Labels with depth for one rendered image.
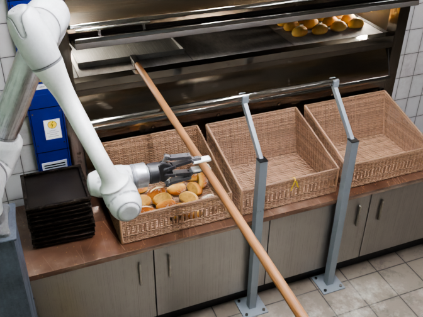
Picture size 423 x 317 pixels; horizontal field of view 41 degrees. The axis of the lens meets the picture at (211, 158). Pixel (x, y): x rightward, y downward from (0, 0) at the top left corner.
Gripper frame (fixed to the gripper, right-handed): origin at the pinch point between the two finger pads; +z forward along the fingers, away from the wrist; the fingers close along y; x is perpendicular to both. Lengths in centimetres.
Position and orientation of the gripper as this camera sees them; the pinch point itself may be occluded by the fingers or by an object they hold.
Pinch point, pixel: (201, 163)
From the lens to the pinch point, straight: 207.1
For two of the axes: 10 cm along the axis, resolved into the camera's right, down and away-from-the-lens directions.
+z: 9.4, -1.8, 3.0
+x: 3.5, 5.2, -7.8
